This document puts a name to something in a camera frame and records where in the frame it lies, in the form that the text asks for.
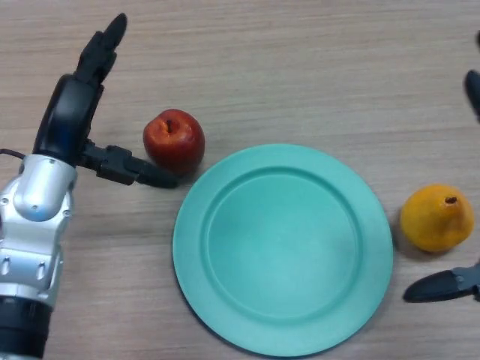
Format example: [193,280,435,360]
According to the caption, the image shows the red apple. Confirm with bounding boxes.
[142,108,206,176]

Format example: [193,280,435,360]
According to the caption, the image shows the green round plate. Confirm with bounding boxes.
[172,143,395,359]

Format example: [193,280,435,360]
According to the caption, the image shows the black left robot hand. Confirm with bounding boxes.
[32,13,180,189]

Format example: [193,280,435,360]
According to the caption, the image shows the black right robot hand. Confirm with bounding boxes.
[403,31,480,304]

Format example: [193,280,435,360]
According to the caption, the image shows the yellow pear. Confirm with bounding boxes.
[400,183,473,253]

